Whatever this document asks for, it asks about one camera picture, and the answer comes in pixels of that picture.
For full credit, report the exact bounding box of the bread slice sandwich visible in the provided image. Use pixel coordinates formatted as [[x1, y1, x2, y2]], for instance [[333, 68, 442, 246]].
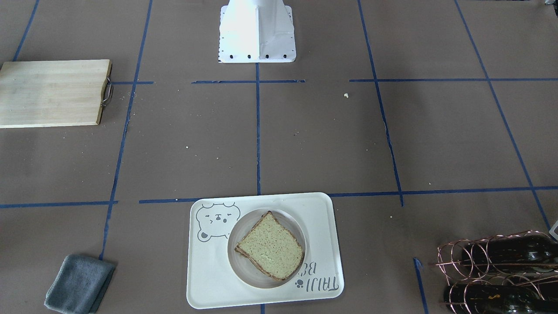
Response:
[[234, 211, 305, 281]]

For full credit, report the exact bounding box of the white round plate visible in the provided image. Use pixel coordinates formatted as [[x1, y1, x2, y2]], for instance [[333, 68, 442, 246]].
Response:
[[227, 208, 306, 289]]

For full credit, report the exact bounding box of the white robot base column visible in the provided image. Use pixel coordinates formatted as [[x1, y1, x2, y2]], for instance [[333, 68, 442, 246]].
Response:
[[218, 0, 297, 63]]

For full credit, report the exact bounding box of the white rectangular tray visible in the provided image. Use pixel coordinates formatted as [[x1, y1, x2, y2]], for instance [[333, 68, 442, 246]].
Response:
[[187, 192, 344, 309]]

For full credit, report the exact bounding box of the dark wine bottle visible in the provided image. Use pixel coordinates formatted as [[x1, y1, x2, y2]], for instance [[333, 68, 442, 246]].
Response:
[[443, 284, 558, 314], [462, 234, 558, 274]]

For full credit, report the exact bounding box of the wooden cutting board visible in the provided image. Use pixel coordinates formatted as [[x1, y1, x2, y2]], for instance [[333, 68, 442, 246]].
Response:
[[0, 59, 113, 129]]

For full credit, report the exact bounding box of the grey folded cloth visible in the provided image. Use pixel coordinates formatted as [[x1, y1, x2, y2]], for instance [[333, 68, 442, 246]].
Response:
[[44, 254, 116, 314]]

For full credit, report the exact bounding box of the copper wire bottle rack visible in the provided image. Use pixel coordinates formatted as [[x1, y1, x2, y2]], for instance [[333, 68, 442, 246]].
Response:
[[434, 230, 557, 301]]

